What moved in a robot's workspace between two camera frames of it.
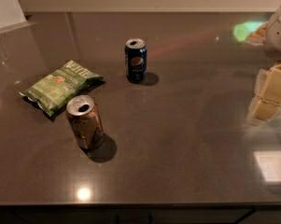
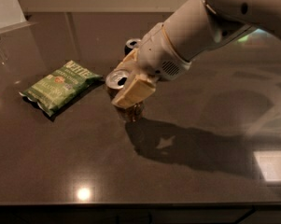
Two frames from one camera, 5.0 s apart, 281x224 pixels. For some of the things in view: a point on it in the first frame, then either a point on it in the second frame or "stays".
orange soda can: [86, 121] to [115, 81]
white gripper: [278, 35] to [158, 54]
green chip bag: [50, 92] stays
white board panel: [6, 10] stays
